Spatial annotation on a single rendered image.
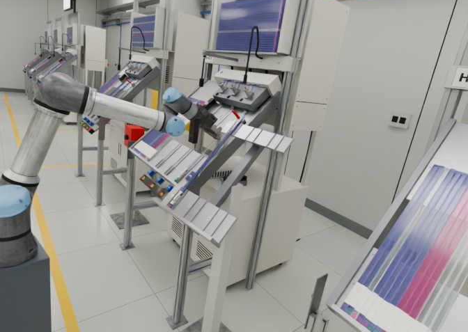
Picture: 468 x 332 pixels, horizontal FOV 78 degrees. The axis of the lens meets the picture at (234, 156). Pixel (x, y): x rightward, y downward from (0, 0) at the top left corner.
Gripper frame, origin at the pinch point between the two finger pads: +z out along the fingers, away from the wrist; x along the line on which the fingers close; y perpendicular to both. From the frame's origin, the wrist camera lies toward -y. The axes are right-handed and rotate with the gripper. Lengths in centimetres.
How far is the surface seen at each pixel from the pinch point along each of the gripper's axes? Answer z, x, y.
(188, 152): -2.1, 11.0, -13.4
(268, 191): 39.7, -14.0, -7.1
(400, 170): 160, -28, 72
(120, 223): 37, 92, -86
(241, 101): 1.3, 1.2, 23.3
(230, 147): 2.1, -10.0, -0.7
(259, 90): 3.9, -2.7, 33.5
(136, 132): 4, 90, -19
